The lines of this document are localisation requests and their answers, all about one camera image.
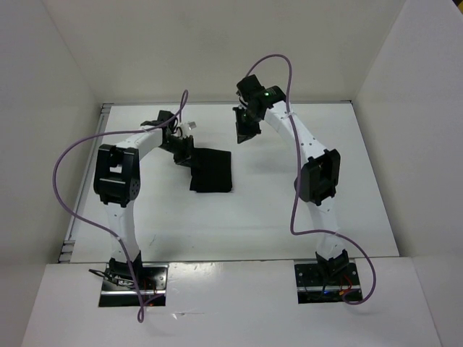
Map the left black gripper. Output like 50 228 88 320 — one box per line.
159 134 201 170

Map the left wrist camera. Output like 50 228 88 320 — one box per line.
140 110 197 137

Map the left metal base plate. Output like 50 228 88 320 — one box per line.
92 263 169 308

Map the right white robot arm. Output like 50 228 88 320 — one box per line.
233 100 349 285

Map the black skirt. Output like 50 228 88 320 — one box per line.
190 148 232 193

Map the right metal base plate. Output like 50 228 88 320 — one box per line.
294 260 363 304

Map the metal base plate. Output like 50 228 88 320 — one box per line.
92 263 169 308
294 260 363 304

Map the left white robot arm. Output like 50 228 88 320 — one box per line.
93 127 194 289

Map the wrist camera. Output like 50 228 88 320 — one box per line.
140 110 197 137
237 74 286 104

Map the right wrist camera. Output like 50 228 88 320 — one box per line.
237 74 286 104

